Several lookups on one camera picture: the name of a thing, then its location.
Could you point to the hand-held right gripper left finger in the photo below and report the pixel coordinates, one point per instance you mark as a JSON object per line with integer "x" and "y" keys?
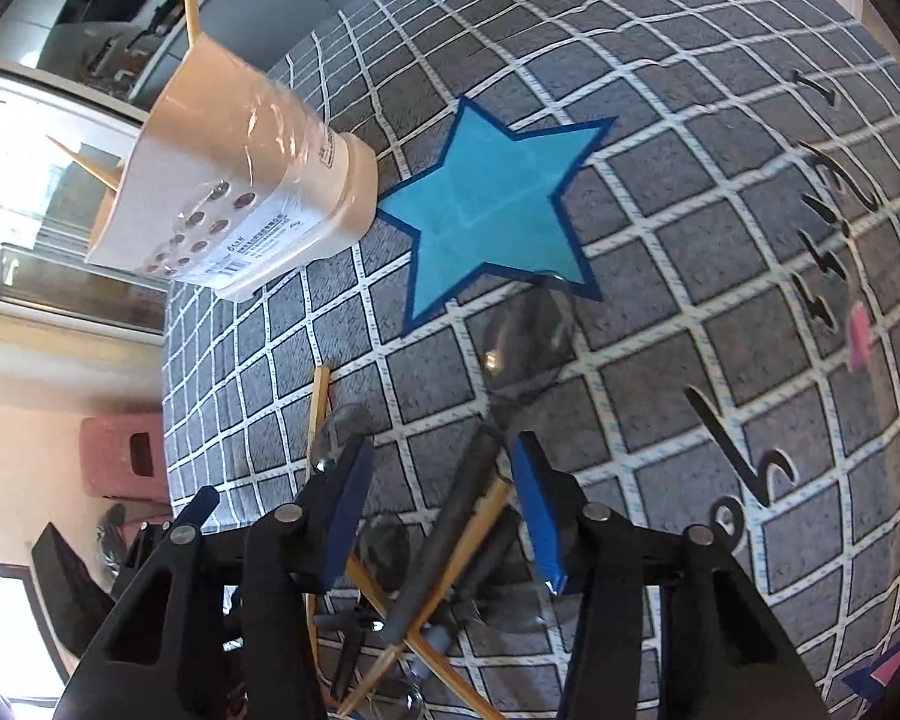
{"x": 349, "y": 510}

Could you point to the beige utensil holder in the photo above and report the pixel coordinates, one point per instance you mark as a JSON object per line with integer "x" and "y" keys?
{"x": 270, "y": 165}

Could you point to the grey kitchen counter cabinet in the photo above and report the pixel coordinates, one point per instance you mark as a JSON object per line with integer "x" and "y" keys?
{"x": 270, "y": 22}

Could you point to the pink plastic stool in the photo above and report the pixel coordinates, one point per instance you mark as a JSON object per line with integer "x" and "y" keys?
{"x": 109, "y": 457}

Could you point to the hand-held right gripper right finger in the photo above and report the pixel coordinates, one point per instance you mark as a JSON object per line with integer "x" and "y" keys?
{"x": 544, "y": 510}

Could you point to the sliding glass door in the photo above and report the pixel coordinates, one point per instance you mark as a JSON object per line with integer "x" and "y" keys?
{"x": 15, "y": 165}

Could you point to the grey grid star mat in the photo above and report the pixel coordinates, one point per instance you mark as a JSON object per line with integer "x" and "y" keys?
{"x": 682, "y": 277}

